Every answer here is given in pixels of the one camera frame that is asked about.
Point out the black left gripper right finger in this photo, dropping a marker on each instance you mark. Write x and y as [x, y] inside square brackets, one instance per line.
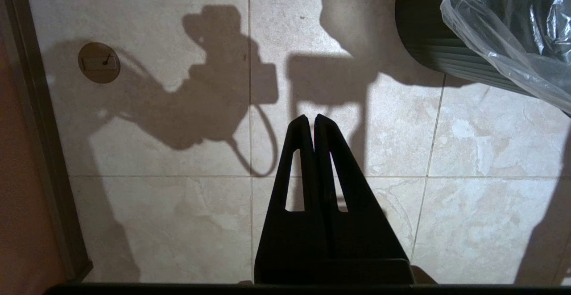
[361, 241]

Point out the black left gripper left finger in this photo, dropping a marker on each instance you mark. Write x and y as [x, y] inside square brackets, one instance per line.
[294, 241]

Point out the clear plastic trash bag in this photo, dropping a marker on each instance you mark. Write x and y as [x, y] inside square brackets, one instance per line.
[513, 22]

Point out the grey metal trash bin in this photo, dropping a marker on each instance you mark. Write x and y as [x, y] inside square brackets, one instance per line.
[428, 31]

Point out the round metal floor plug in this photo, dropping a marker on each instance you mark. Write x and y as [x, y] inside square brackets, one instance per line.
[99, 62]

